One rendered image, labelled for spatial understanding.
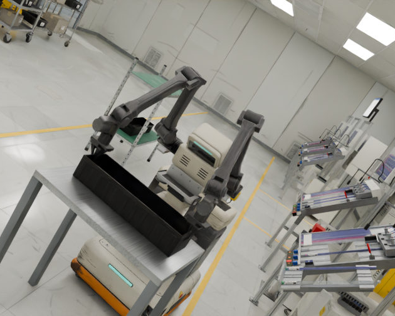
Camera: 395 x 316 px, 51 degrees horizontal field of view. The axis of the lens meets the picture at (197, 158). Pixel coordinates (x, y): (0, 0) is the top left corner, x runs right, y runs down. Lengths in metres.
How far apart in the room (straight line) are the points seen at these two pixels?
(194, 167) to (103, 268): 0.81
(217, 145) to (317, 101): 9.37
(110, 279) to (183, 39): 10.01
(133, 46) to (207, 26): 2.20
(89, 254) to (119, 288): 0.27
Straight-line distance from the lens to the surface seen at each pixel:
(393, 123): 11.68
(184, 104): 2.12
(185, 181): 2.27
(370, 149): 7.47
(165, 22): 12.28
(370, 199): 4.24
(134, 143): 4.26
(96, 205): 1.80
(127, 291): 2.52
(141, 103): 1.89
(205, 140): 2.18
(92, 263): 2.60
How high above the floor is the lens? 1.61
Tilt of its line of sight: 14 degrees down
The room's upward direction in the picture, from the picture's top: 33 degrees clockwise
